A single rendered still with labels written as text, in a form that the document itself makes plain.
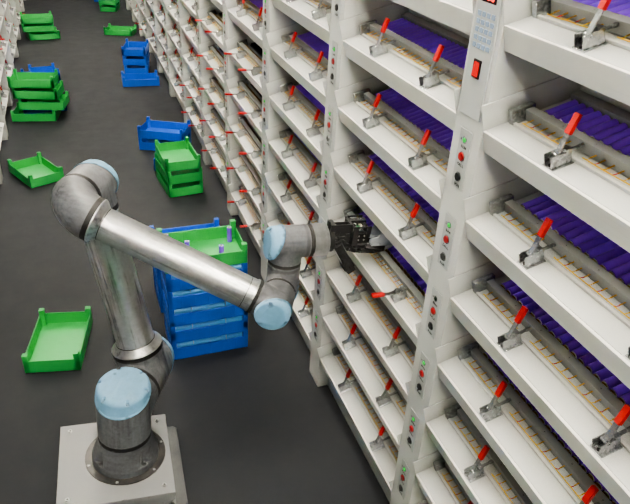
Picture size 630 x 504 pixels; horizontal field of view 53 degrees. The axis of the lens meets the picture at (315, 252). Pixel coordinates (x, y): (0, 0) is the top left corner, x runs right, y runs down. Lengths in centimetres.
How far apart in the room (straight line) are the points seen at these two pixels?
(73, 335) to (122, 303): 90
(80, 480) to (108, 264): 62
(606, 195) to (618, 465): 42
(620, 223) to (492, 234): 34
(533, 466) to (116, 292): 116
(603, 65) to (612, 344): 41
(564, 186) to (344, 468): 138
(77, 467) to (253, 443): 57
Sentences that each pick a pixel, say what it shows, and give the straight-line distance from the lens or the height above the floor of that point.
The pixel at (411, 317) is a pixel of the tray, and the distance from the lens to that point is 163.
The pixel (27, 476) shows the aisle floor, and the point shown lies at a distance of 229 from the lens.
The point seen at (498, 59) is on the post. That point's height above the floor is 140.
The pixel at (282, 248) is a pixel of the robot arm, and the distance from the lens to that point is 166.
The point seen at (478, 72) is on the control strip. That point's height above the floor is 137.
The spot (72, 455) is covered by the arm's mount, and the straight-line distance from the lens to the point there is 209.
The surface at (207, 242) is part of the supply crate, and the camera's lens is 250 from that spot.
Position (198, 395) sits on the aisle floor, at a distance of 242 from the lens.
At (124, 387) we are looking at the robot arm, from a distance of 188.
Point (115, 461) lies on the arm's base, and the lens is 198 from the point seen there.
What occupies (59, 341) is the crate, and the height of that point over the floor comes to 0.
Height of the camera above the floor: 167
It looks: 31 degrees down
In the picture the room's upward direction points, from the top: 3 degrees clockwise
